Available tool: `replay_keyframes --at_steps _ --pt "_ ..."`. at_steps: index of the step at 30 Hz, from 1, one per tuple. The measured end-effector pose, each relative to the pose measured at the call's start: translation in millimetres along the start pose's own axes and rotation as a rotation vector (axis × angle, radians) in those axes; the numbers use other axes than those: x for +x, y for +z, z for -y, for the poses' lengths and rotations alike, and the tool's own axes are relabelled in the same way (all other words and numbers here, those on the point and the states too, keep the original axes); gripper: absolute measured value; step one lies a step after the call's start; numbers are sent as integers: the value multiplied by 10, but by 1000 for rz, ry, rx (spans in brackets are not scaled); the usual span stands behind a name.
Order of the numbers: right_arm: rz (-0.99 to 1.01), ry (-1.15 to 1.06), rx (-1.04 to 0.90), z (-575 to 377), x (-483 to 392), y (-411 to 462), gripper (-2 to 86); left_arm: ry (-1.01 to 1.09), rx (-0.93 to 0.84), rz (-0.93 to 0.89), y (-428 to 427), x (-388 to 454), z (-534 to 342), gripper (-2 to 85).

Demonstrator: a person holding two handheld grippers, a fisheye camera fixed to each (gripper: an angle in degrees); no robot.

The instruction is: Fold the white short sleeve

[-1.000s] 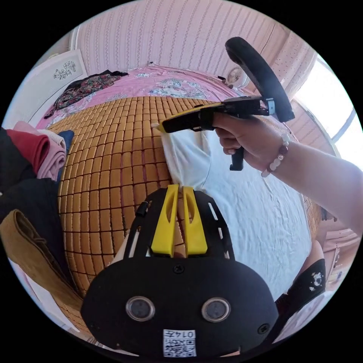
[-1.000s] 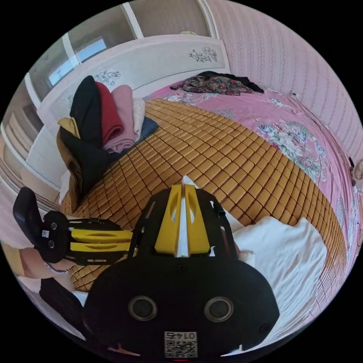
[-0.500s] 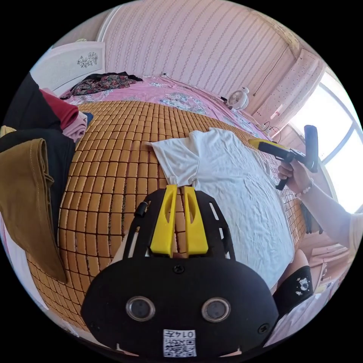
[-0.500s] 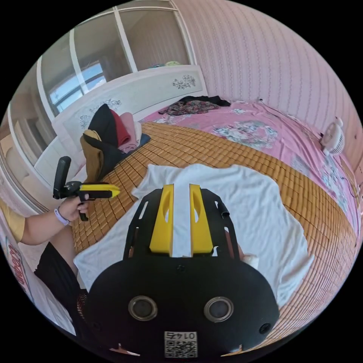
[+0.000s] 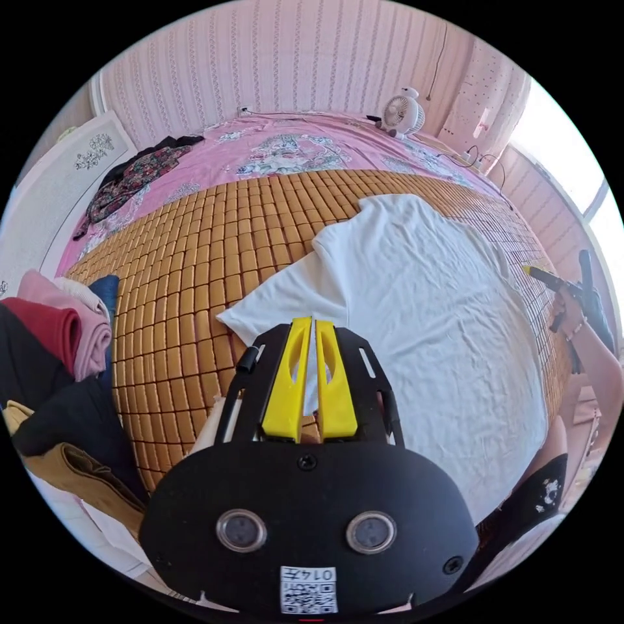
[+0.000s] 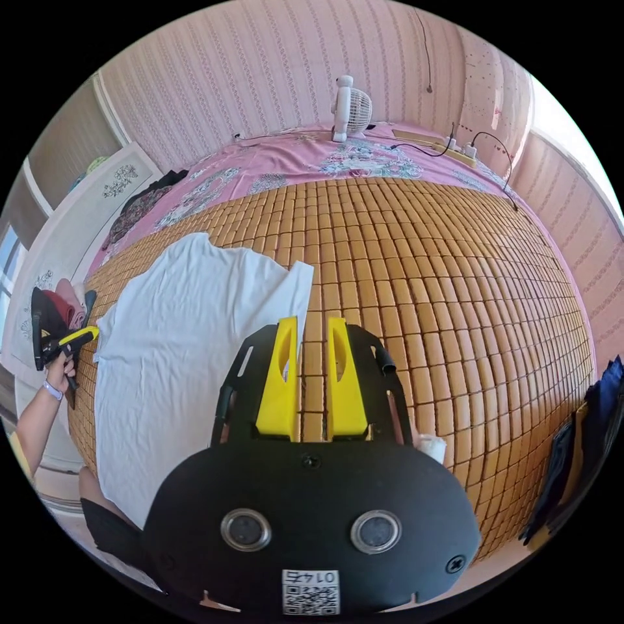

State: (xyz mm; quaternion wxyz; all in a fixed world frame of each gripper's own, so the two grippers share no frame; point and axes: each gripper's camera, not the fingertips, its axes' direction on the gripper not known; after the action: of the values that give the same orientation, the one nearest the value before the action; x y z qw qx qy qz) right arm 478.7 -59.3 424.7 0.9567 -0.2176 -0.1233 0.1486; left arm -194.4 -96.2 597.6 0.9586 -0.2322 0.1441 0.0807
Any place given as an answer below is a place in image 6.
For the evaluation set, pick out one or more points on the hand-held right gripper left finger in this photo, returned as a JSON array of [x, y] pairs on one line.
[[276, 390]]

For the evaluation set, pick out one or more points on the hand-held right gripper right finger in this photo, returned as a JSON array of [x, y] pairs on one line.
[[347, 395]]

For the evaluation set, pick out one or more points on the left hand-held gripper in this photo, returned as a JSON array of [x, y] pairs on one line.
[[45, 322]]

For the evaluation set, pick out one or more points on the white short sleeve shirt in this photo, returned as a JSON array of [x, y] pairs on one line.
[[185, 351]]

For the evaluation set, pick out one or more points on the person's left forearm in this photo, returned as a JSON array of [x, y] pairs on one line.
[[36, 429]]

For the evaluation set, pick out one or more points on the person's left hand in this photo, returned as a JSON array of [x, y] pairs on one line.
[[59, 373]]

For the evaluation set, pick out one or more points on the window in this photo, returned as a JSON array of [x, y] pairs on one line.
[[9, 283]]

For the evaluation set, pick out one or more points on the white cupboard with floral print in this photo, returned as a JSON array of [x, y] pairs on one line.
[[73, 219]]

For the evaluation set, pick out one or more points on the bed with woven mat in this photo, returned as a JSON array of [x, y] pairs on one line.
[[439, 317]]

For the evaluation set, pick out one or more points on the dark floral garment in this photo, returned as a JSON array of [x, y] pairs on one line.
[[141, 205]]

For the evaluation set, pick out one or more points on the person's body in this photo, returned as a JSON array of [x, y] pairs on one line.
[[109, 521]]

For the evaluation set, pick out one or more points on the pile of dark blue clothes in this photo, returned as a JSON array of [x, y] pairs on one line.
[[570, 453]]

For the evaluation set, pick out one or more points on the wooden power strip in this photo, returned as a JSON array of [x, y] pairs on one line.
[[429, 142]]

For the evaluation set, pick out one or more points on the small white fan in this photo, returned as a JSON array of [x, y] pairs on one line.
[[352, 109]]

